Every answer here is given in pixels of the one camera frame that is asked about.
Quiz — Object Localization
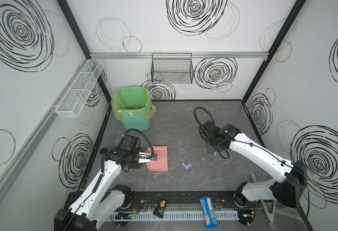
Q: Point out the blue snack packet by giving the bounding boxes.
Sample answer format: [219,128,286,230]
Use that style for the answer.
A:
[199,196,218,229]

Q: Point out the black corner frame post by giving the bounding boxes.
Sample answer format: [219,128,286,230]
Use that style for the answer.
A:
[242,0,306,103]

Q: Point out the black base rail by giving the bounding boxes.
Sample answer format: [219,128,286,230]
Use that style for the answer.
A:
[65,190,298,210]

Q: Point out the pink plastic dustpan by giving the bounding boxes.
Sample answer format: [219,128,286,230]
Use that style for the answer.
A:
[147,146,169,171]

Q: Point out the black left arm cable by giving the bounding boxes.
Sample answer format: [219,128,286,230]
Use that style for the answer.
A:
[122,128,155,158]

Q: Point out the white slotted cable duct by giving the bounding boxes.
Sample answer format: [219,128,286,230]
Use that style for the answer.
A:
[108,210,239,222]

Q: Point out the green kitchen tongs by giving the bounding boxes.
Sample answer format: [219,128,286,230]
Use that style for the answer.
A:
[250,172,277,229]

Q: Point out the black snack packet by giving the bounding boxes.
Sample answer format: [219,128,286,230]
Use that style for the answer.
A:
[153,197,169,219]

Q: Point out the green bin with bag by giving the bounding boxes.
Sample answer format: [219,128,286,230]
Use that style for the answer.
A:
[112,87,156,132]

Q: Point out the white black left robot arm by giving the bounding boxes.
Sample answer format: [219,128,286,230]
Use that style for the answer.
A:
[54,134,157,231]

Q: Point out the clear acrylic wall shelf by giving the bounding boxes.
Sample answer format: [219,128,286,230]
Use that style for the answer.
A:
[55,59,104,118]

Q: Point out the small purple scrap front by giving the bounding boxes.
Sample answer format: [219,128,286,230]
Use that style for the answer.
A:
[181,162,193,169]

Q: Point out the black wire wall basket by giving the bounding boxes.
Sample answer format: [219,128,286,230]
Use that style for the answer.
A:
[150,53,195,84]

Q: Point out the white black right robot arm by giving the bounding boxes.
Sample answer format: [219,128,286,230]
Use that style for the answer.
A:
[199,121,307,208]

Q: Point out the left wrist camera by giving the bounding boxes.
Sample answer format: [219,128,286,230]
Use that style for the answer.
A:
[138,152,156,164]

